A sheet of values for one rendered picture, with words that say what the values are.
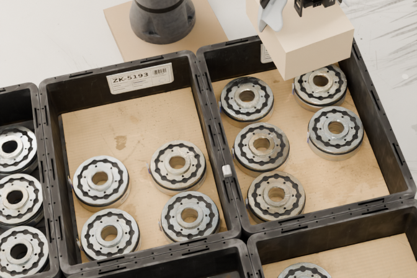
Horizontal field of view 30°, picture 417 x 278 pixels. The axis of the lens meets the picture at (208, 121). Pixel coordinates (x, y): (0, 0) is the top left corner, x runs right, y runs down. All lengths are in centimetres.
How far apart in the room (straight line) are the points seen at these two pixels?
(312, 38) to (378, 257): 40
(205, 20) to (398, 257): 72
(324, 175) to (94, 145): 44
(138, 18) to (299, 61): 57
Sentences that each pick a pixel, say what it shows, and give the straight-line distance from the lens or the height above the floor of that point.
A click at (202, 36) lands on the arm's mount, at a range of 176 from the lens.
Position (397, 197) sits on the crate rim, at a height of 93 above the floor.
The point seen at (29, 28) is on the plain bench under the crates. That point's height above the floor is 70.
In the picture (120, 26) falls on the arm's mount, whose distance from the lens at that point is 180.
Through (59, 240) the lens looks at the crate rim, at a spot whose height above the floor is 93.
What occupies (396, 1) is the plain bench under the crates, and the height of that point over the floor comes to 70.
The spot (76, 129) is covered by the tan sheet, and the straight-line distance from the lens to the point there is 153.
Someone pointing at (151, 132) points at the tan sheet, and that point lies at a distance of 150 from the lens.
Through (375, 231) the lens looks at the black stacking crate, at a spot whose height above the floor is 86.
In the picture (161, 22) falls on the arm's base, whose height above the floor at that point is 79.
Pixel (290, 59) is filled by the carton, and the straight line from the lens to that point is 125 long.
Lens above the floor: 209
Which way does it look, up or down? 57 degrees down
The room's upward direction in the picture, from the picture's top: 6 degrees counter-clockwise
